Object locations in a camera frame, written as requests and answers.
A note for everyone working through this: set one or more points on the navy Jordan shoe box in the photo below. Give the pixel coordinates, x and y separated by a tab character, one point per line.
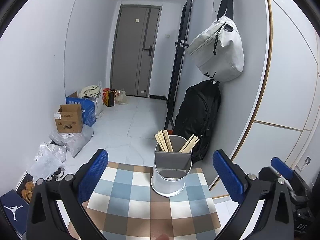
16	210

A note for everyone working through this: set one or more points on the black door handle lock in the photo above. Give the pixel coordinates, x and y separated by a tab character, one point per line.
149	50

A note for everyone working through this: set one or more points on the white grey utensil holder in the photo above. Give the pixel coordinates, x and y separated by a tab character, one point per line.
170	169

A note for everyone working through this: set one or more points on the white plastic bag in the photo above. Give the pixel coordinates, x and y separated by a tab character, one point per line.
120	97

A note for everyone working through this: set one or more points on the blue cardboard box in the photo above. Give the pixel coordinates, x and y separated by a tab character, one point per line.
87	108

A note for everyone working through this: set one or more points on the grey brown entrance door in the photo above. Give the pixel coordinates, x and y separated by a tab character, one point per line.
136	30

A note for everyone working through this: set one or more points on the wooden chopstick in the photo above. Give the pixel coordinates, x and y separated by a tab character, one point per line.
189	145

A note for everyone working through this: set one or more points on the black backpack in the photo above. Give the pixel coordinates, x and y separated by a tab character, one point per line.
197	115

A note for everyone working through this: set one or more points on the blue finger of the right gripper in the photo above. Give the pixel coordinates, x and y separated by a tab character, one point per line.
281	167

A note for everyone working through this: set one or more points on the black white sneakers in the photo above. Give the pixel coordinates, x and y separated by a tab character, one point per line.
57	175

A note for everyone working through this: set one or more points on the brown cardboard box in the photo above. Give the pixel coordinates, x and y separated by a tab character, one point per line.
68	118

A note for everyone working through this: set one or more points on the black metal rack frame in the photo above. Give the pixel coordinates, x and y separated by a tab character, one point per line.
181	44

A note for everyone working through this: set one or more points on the bundle of chopsticks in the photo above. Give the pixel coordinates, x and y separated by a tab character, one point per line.
163	140

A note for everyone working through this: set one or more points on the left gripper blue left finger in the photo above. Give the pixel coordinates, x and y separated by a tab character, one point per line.
89	174

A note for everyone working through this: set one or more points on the grey sling bag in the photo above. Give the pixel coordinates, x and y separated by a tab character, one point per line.
217	52

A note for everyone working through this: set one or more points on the white wall outlet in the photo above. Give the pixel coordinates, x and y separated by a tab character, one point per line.
307	161

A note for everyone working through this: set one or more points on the checkered blue brown tablecloth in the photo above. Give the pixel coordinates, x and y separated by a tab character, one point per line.
125	206

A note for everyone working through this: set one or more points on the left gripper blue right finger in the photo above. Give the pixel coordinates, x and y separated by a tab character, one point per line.
232	176

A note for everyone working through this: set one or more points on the grey plastic parcel bag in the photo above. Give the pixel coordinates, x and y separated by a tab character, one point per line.
74	142

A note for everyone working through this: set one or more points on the person's left hand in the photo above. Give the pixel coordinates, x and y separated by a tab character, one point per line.
163	237

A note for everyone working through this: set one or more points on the clear plastic bags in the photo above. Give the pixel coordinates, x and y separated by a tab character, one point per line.
49	159

